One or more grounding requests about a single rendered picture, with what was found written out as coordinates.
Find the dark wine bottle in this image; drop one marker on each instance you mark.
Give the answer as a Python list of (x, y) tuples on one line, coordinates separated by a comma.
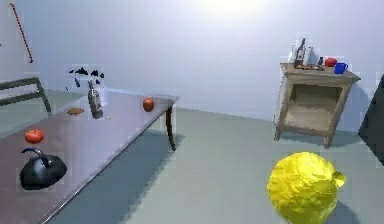
[(300, 55)]

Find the dark house plant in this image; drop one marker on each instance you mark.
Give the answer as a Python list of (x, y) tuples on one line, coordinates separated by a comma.
[(82, 71)]

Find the dark wooden dining table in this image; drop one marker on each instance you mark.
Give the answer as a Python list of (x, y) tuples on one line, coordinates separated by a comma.
[(100, 133)]

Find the red apple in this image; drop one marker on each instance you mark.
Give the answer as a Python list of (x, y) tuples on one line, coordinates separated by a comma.
[(148, 104)]

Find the small dark shaker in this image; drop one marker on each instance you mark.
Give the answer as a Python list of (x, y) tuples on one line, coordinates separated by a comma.
[(320, 60)]

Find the blue mug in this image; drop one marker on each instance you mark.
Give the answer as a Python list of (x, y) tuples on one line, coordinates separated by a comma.
[(340, 68)]

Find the pale glass bottle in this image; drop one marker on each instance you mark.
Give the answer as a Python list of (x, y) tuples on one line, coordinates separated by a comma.
[(309, 55)]

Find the red dotted rod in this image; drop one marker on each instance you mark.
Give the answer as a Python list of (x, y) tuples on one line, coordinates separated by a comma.
[(22, 32)]

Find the brown food tray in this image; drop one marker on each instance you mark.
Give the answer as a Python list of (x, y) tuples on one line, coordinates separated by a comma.
[(310, 67)]

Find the red tomato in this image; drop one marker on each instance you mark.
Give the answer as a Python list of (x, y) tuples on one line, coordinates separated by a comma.
[(34, 136), (330, 62)]

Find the dark cabinet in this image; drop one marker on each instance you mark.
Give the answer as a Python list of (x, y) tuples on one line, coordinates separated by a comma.
[(375, 116)]

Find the light wooden side table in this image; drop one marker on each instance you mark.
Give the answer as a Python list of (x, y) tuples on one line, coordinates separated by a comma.
[(313, 100)]

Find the black kettle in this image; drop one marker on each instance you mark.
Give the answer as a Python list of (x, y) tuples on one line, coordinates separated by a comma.
[(42, 170)]

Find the yellow round bag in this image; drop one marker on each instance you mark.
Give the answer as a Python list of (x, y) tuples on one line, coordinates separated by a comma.
[(303, 188)]

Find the grey glass bottle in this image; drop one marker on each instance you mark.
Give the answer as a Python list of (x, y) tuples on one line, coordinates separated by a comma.
[(95, 103)]

